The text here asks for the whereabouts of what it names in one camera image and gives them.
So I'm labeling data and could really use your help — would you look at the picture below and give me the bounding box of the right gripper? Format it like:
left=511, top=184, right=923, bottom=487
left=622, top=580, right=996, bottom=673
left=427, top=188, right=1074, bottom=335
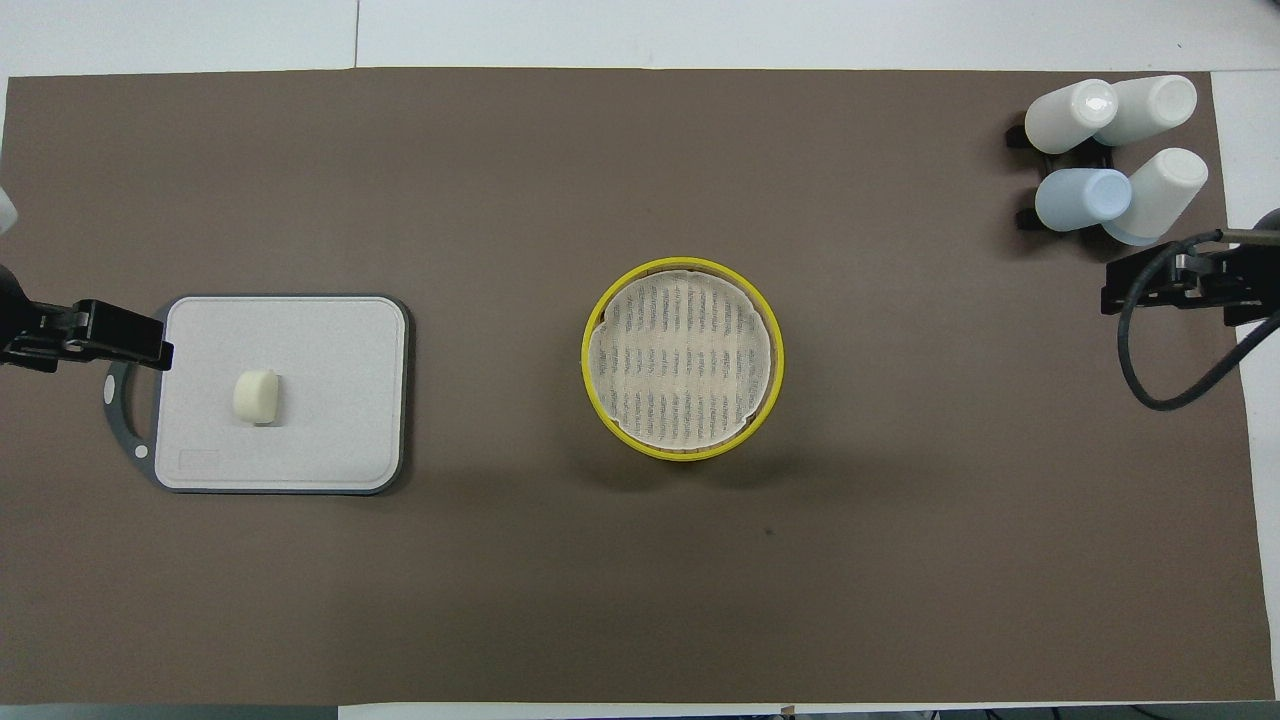
left=1100, top=243, right=1280, bottom=327

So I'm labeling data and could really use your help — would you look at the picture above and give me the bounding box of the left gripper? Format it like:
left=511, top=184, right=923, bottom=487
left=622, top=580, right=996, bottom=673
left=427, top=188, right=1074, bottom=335
left=0, top=299, right=175, bottom=373

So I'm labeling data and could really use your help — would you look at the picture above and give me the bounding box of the white steamed bun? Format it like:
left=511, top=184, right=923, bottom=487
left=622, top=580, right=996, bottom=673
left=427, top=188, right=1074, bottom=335
left=232, top=369, right=282, bottom=427

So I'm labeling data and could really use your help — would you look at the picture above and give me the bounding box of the yellow bamboo steamer basket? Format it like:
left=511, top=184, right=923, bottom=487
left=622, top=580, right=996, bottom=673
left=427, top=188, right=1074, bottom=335
left=615, top=446, right=756, bottom=463

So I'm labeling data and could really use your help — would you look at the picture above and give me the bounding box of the white cup blue rim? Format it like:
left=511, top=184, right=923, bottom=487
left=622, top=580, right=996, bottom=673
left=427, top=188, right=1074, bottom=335
left=1102, top=147, right=1210, bottom=247

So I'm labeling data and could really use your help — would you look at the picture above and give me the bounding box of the light blue cup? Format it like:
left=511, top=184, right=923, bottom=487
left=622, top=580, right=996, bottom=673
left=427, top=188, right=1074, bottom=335
left=1034, top=167, right=1134, bottom=234

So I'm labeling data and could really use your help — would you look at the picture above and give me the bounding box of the black cup rack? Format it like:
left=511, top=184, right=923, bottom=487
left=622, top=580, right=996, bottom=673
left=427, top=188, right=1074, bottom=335
left=1004, top=118, right=1117, bottom=234

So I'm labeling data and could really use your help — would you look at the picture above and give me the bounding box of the plain white cup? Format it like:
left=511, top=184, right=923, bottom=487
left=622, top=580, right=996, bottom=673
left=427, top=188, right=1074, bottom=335
left=1094, top=74, right=1199, bottom=149

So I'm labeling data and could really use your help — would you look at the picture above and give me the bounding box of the white cup glossy base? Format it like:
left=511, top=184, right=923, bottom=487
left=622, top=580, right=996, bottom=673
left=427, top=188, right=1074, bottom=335
left=1024, top=78, right=1120, bottom=156

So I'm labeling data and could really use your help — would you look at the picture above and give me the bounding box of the brown table mat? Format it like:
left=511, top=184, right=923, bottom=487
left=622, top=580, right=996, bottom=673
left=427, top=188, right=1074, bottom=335
left=0, top=66, right=1276, bottom=707

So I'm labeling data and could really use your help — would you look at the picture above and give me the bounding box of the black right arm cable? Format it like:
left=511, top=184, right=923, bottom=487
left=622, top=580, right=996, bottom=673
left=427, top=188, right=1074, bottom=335
left=1117, top=228, right=1280, bottom=412

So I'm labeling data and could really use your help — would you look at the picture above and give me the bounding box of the white cutting board grey frame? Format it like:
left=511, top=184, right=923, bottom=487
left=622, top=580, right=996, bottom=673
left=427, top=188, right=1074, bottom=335
left=103, top=293, right=413, bottom=496

